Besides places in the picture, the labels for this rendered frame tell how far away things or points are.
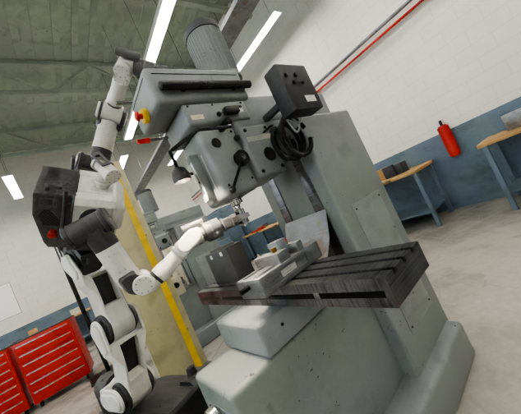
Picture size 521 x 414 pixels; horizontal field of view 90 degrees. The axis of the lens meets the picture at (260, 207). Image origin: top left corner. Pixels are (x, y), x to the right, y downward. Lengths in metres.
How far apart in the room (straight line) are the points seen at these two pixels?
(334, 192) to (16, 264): 9.58
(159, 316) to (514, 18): 5.25
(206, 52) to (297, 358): 1.42
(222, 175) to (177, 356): 2.11
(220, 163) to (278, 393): 0.87
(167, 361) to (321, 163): 2.25
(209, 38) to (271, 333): 1.36
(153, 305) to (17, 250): 7.75
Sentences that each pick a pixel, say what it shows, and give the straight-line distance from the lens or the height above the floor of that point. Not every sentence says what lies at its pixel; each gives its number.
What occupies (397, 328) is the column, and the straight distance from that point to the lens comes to 1.49.
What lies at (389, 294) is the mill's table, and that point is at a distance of 0.73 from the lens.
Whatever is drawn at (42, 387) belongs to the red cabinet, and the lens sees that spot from 5.65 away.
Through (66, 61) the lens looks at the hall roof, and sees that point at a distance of 8.00.
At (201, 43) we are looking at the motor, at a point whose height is 2.09.
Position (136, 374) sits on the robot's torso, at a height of 0.75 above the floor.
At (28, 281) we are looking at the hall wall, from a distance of 10.08.
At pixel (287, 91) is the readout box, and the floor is 1.60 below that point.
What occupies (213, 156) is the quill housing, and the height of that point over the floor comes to 1.50.
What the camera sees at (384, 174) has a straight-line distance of 4.82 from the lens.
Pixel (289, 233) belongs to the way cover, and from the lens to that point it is 1.51.
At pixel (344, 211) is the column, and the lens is 1.32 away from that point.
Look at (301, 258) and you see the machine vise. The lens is 1.06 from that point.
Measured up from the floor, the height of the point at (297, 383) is 0.59.
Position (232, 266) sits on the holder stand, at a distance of 1.41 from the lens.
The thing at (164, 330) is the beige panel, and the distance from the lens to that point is 2.82.
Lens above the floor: 1.18
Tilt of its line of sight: 2 degrees up
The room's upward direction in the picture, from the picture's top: 25 degrees counter-clockwise
